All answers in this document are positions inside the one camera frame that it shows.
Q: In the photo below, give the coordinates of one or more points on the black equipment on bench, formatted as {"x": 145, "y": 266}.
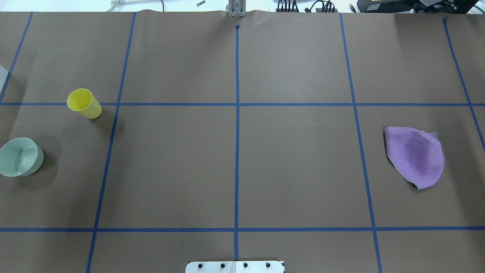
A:
{"x": 416, "y": 6}

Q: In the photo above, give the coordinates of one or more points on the purple microfiber cloth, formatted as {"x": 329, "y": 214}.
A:
{"x": 416, "y": 155}

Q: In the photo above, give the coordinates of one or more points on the grey metal clamp bracket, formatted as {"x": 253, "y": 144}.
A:
{"x": 236, "y": 8}

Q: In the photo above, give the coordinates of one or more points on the yellow plastic cup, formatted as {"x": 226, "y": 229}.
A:
{"x": 83, "y": 102}

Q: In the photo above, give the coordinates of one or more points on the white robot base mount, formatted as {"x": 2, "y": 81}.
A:
{"x": 255, "y": 266}

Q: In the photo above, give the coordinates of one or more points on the light green bowl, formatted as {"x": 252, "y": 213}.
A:
{"x": 20, "y": 157}

